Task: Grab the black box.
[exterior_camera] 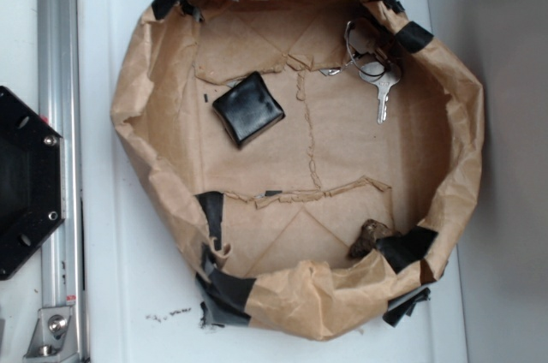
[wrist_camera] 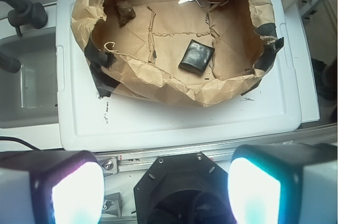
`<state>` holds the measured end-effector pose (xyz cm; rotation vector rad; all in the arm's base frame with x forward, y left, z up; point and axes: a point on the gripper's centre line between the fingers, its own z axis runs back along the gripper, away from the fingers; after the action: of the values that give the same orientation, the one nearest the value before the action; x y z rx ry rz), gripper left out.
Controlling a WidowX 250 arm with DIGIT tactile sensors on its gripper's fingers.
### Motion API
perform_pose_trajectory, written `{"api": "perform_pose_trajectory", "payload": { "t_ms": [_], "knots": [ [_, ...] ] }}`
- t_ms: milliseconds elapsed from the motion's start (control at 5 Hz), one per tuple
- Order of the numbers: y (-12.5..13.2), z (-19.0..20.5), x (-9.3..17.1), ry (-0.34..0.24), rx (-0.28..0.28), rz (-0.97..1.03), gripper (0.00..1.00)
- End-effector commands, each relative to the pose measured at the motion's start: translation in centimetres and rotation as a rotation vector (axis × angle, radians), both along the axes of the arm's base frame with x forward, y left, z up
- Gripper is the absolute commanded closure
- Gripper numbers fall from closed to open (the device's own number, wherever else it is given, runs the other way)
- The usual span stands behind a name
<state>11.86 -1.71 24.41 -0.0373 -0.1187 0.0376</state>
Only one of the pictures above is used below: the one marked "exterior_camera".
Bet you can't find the black box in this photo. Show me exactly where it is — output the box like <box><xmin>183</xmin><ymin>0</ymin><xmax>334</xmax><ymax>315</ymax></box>
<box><xmin>212</xmin><ymin>72</ymin><xmax>285</xmax><ymax>148</ymax></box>

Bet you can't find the brown paper bag bin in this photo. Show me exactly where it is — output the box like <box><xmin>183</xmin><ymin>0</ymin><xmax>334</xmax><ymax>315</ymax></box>
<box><xmin>110</xmin><ymin>0</ymin><xmax>484</xmax><ymax>340</ymax></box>

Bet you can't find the brown rock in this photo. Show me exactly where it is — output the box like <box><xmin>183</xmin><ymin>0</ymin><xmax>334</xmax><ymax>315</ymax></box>
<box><xmin>348</xmin><ymin>219</ymin><xmax>402</xmax><ymax>259</ymax></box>

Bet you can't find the silver key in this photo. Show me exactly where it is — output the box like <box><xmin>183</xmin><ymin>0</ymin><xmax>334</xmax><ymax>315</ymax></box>
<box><xmin>359</xmin><ymin>62</ymin><xmax>402</xmax><ymax>124</ymax></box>

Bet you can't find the metal key ring with tag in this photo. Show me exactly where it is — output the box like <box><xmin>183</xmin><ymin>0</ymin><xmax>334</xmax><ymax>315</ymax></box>
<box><xmin>326</xmin><ymin>19</ymin><xmax>398</xmax><ymax>77</ymax></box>

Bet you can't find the aluminium extrusion rail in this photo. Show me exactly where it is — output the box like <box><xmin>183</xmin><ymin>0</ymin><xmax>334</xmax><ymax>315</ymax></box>
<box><xmin>38</xmin><ymin>0</ymin><xmax>90</xmax><ymax>362</ymax></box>

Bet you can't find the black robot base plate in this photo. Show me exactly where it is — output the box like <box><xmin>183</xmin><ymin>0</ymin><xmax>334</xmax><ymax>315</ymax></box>
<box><xmin>1</xmin><ymin>86</ymin><xmax>64</xmax><ymax>281</ymax></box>

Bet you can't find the metal corner bracket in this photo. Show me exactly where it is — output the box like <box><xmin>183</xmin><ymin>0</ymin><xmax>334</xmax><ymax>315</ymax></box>
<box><xmin>22</xmin><ymin>306</ymin><xmax>77</xmax><ymax>362</ymax></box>

